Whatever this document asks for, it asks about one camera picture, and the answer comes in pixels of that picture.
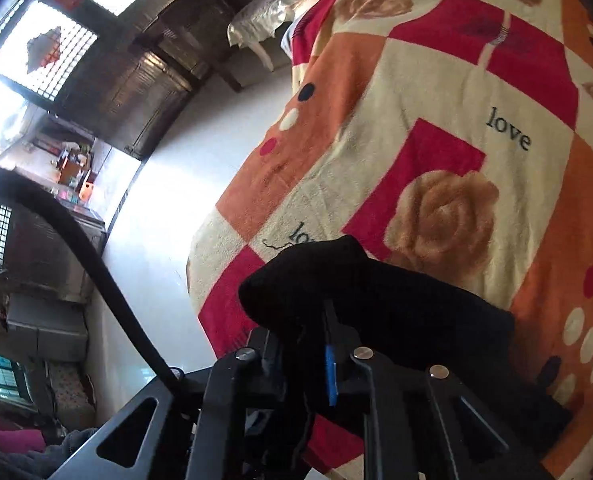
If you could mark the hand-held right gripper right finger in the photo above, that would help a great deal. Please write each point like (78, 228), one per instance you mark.
(332, 375)

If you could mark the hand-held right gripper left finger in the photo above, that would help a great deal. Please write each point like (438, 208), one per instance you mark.
(271, 360)

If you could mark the black pants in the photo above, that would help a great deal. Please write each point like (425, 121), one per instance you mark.
(376, 290)

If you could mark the floral cloth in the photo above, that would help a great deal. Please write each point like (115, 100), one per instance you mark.
(71, 395)

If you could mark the grey cloth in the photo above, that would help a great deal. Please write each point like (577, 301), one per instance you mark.
(71, 446)

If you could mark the grey box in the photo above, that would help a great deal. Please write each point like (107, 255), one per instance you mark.
(44, 322)

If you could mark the pink cloth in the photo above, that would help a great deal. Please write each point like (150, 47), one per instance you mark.
(6, 435)

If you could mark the cluttered side table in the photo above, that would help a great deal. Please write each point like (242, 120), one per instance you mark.
(71, 165)

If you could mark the dark wooden cabinet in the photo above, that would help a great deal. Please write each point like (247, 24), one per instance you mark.
(141, 85)

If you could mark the printed rose check blanket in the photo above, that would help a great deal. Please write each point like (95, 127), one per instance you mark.
(426, 85)

